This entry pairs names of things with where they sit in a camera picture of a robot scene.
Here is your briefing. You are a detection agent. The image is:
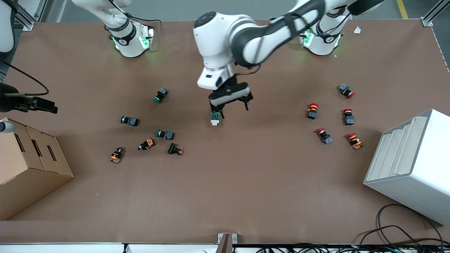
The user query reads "green push button blue body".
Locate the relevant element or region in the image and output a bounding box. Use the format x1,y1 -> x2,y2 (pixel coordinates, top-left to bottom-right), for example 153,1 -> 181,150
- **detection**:
156,129 -> 175,141
120,115 -> 140,127
153,87 -> 168,104

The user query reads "brown cardboard box with slots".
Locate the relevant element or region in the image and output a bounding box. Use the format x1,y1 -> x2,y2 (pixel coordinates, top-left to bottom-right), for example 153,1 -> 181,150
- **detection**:
0,117 -> 74,221

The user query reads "black button orange body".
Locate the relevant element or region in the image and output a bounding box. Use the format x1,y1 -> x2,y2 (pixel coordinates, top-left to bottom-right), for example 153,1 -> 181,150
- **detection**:
138,138 -> 156,151

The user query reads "brown table cover sheet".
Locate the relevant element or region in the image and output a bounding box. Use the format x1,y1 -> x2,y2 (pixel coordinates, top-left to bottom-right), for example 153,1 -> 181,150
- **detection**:
0,18 -> 450,245

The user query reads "red mushroom button orange body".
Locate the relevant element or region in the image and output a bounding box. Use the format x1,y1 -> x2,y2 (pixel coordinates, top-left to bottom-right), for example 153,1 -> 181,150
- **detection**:
347,132 -> 364,150

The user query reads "white stepped plastic bin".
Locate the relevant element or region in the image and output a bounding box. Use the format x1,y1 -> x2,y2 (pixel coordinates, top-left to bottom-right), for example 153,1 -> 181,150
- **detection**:
363,109 -> 450,226

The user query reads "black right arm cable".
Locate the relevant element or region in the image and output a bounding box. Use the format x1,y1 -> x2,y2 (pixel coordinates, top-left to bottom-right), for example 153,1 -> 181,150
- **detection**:
3,61 -> 50,96

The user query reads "black switch pink tip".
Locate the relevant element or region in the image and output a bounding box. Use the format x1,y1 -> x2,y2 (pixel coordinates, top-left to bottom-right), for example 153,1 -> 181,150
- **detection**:
167,142 -> 184,156

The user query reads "aluminium frame profile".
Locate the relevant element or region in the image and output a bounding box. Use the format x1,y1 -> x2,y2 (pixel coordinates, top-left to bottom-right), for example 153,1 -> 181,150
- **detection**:
420,0 -> 450,27
14,0 -> 36,31

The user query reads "black selector switch orange body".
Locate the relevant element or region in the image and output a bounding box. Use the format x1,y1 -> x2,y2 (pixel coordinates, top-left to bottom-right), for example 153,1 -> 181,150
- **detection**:
109,147 -> 126,164

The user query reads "black right base cable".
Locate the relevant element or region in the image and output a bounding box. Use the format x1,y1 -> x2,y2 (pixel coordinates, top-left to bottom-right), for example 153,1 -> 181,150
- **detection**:
109,0 -> 162,24

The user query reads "metal table edge bracket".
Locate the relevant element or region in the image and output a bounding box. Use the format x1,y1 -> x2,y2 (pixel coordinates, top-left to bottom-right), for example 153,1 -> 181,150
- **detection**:
217,233 -> 238,253

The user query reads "white table edge rail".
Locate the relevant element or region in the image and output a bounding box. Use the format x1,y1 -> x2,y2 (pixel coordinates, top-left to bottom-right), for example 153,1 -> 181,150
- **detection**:
0,242 -> 450,253

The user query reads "black looped floor cable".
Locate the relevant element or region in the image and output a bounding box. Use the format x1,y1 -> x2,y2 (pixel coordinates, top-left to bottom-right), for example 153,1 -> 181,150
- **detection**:
376,204 -> 444,247

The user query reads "black floor cable bundle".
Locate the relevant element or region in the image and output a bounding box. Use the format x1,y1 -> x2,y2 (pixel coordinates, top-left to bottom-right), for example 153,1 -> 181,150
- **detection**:
257,225 -> 450,253

